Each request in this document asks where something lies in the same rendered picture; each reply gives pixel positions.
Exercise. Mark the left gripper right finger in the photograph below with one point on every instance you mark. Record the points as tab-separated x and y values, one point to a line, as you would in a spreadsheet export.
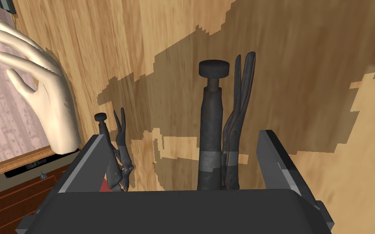
277	165

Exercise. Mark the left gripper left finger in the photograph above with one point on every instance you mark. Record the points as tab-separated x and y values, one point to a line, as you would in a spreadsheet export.
86	165

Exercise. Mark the small dark locking pliers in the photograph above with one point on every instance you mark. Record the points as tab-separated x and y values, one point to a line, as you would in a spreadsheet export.
115	169

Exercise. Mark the large dark locking pliers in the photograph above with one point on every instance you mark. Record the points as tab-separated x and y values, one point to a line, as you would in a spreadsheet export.
211	130

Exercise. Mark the cream mannequin hand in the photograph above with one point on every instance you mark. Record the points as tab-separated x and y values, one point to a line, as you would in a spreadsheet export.
52	97

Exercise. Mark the light wooden table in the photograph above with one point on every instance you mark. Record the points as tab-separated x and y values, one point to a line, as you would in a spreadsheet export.
109	39

